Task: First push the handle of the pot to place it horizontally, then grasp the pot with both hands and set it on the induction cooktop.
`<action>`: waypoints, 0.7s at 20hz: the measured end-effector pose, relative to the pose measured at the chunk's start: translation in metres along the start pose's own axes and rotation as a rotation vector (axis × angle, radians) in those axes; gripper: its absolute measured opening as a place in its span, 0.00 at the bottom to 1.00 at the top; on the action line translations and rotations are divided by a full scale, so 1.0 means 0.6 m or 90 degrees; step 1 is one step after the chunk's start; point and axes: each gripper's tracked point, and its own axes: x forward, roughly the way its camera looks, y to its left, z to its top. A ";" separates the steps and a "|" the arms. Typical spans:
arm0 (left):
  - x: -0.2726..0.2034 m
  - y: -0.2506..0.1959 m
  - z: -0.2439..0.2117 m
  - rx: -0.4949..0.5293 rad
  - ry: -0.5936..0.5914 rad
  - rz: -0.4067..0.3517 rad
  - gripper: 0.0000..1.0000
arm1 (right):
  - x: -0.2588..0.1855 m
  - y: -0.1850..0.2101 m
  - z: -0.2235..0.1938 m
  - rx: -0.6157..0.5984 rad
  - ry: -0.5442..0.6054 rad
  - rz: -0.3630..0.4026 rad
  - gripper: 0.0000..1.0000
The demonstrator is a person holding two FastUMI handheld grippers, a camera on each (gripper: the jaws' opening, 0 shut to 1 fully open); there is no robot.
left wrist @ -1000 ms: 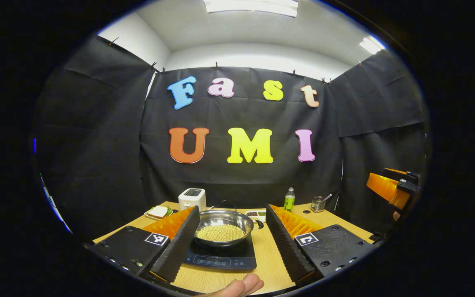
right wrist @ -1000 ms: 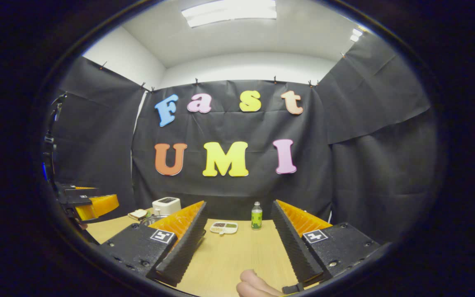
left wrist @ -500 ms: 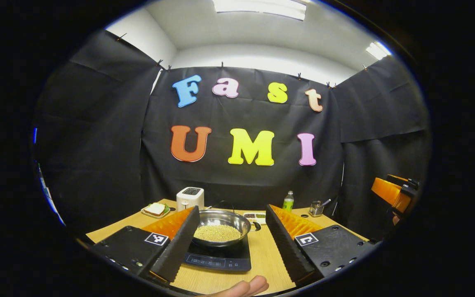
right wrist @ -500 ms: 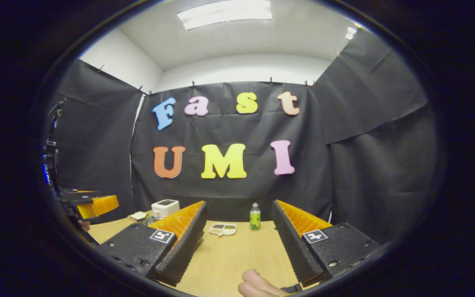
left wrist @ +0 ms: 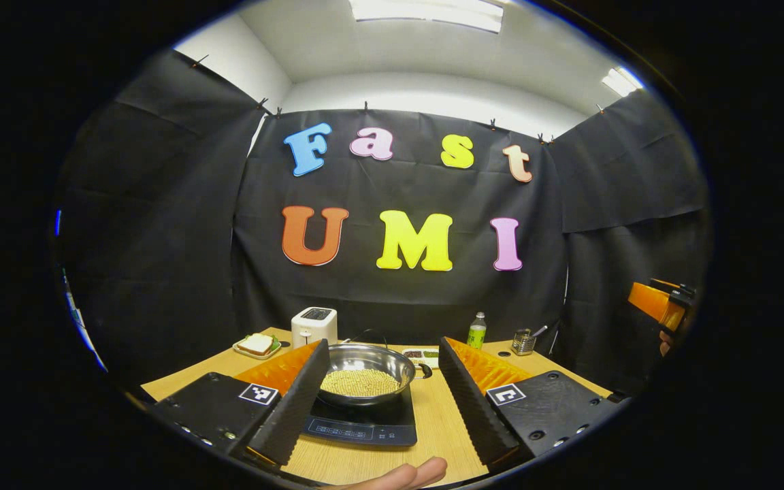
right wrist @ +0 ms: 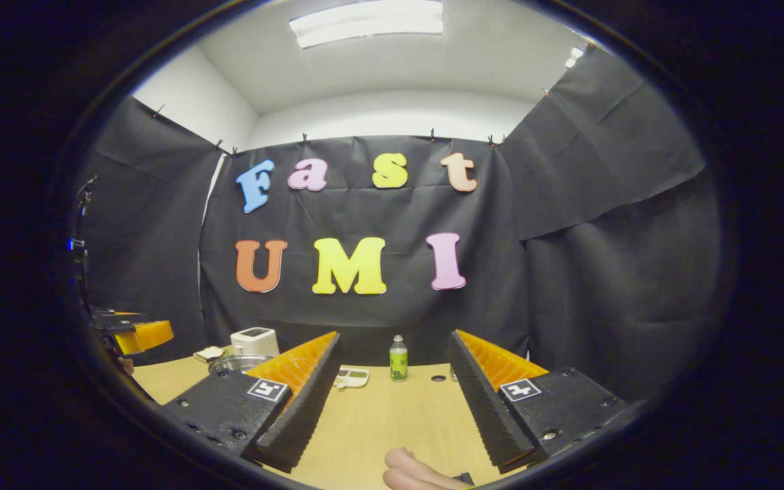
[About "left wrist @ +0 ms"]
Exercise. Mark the large ceiling light panel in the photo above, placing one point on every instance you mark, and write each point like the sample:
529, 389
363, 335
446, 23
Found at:
426, 12

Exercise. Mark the small ceiling light panel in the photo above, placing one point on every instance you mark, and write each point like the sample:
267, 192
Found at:
620, 82

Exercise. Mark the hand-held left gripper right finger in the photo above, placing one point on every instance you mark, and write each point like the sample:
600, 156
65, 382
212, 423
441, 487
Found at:
474, 408

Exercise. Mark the green label drink bottle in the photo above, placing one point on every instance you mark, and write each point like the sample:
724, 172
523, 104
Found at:
476, 333

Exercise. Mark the small plate with sandwich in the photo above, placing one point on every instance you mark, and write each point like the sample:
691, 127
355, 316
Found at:
256, 345

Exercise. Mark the pile of soybeans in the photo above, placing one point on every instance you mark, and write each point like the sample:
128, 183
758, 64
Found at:
359, 383

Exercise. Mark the white divided bean tray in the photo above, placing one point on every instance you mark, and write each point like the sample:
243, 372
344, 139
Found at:
419, 355

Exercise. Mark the black induction cooktop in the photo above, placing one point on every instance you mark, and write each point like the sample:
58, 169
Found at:
365, 425

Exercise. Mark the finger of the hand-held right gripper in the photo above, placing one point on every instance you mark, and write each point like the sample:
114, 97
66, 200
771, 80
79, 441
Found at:
654, 305

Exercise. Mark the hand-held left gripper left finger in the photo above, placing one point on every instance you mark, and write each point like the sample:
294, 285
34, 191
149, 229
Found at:
300, 408

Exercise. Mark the white toaster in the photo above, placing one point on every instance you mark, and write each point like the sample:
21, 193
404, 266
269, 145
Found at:
314, 328

